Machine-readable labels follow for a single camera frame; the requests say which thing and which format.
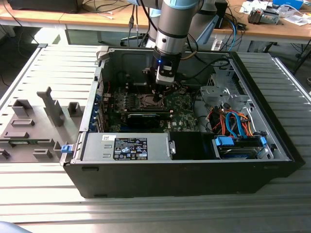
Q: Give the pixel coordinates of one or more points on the blue box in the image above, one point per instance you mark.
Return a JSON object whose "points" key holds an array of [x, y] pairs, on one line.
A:
{"points": [[288, 3]]}

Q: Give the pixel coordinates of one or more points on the black plastic shroud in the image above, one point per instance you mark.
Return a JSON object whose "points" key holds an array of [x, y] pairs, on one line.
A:
{"points": [[187, 145]]}

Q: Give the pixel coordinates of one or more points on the green motherboard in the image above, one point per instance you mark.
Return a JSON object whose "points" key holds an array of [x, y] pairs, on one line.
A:
{"points": [[182, 114]]}

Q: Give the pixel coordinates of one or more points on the black graphics card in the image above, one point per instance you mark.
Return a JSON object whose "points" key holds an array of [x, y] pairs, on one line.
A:
{"points": [[143, 121]]}

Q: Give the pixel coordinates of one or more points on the grey power supply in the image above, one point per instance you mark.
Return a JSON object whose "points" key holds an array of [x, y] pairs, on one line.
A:
{"points": [[97, 145]]}

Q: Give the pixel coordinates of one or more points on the CPU socket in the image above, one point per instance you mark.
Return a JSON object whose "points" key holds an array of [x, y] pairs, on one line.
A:
{"points": [[140, 103]]}

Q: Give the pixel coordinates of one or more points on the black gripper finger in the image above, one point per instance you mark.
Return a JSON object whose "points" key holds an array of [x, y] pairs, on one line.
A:
{"points": [[148, 74], [173, 88]]}

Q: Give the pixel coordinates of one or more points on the hard disk in blue carrier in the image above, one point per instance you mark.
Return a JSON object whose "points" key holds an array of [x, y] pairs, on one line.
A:
{"points": [[224, 141]]}

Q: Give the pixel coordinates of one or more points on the office chair base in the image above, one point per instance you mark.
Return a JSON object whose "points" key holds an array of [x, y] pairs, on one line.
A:
{"points": [[122, 43]]}

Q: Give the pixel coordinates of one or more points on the black speaker box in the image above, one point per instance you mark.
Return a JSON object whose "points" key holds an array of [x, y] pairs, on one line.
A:
{"points": [[221, 17]]}

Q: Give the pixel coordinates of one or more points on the grey disk bay cage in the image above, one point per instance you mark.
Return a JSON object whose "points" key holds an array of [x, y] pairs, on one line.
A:
{"points": [[218, 94]]}

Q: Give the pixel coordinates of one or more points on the wooden desk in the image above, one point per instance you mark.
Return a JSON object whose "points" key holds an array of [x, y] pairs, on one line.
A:
{"points": [[36, 15], [80, 18]]}

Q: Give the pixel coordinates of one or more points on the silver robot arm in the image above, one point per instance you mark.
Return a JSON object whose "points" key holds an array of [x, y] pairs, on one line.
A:
{"points": [[172, 24]]}

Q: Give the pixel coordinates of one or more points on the blue case latch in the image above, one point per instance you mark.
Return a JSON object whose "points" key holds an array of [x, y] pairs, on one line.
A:
{"points": [[66, 149]]}

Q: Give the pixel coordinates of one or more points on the metal CPU cooler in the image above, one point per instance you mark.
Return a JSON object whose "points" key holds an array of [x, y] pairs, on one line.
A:
{"points": [[253, 17]]}

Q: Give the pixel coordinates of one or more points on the white paper sheets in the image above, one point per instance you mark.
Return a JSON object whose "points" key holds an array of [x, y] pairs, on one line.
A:
{"points": [[296, 19], [247, 7]]}

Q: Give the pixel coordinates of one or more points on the black flat device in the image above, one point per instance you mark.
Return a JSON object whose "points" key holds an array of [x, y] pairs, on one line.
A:
{"points": [[43, 6]]}

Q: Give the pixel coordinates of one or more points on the grey drive unit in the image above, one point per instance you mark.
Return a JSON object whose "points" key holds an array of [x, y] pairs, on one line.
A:
{"points": [[269, 18]]}

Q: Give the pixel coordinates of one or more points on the grey parts rack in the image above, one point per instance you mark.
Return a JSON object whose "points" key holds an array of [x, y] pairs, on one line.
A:
{"points": [[36, 126]]}

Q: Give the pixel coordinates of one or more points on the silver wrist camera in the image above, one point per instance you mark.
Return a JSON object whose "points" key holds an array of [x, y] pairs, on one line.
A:
{"points": [[165, 78]]}

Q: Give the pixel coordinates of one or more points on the black PC case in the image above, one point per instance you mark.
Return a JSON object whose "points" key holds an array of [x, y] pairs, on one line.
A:
{"points": [[170, 179]]}

